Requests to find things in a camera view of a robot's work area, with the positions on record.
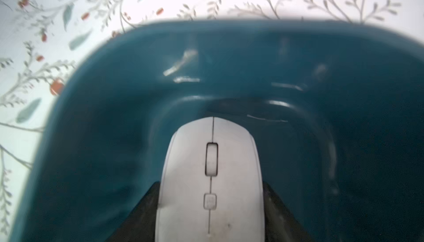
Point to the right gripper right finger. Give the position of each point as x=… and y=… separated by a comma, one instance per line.
x=280, y=223

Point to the teal storage box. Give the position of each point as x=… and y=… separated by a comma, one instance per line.
x=336, y=112

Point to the white mouse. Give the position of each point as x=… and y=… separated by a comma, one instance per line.
x=211, y=188

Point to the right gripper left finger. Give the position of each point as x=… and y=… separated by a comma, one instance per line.
x=140, y=224

